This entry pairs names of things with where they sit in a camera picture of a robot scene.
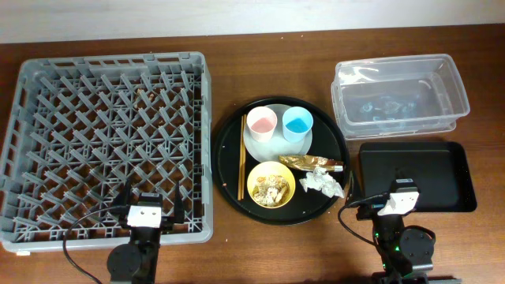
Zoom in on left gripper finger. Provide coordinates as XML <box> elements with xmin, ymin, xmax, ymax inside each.
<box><xmin>173</xmin><ymin>181</ymin><xmax>185</xmax><ymax>224</ymax></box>
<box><xmin>111</xmin><ymin>177</ymin><xmax>131</xmax><ymax>215</ymax></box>

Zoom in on white napkin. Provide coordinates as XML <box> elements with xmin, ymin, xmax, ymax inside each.
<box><xmin>299</xmin><ymin>167</ymin><xmax>345</xmax><ymax>198</ymax></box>

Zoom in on gold foil wrapper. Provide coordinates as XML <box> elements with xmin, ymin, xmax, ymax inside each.
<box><xmin>278</xmin><ymin>155</ymin><xmax>344</xmax><ymax>172</ymax></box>

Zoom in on food scraps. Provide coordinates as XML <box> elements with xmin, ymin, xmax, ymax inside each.
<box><xmin>252</xmin><ymin>175</ymin><xmax>290</xmax><ymax>207</ymax></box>

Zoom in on yellow bowl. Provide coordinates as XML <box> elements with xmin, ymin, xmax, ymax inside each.
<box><xmin>247</xmin><ymin>161</ymin><xmax>296</xmax><ymax>209</ymax></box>

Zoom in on blue cup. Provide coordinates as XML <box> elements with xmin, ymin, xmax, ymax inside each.
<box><xmin>282</xmin><ymin>106</ymin><xmax>313</xmax><ymax>143</ymax></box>

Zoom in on pink cup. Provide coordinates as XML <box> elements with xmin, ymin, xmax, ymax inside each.
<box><xmin>246</xmin><ymin>106</ymin><xmax>278</xmax><ymax>142</ymax></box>

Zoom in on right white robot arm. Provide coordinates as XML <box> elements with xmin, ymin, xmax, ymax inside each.
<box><xmin>339</xmin><ymin>174</ymin><xmax>462</xmax><ymax>284</ymax></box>

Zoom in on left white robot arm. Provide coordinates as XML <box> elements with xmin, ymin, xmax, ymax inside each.
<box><xmin>107</xmin><ymin>179</ymin><xmax>185</xmax><ymax>283</ymax></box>

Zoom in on grey dishwasher rack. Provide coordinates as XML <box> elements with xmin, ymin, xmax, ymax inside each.
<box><xmin>1</xmin><ymin>51</ymin><xmax>213</xmax><ymax>255</ymax></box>

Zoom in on black rectangular tray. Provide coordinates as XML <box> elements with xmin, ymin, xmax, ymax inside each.
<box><xmin>359</xmin><ymin>142</ymin><xmax>477</xmax><ymax>212</ymax></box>

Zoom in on round black tray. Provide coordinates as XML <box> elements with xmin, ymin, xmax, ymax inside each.
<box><xmin>211</xmin><ymin>96</ymin><xmax>350</xmax><ymax>225</ymax></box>

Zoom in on grey round plate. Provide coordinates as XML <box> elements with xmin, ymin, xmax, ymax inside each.
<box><xmin>244</xmin><ymin>104</ymin><xmax>312</xmax><ymax>163</ymax></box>

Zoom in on clear plastic bin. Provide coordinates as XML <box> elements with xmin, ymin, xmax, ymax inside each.
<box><xmin>331</xmin><ymin>54</ymin><xmax>470</xmax><ymax>140</ymax></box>

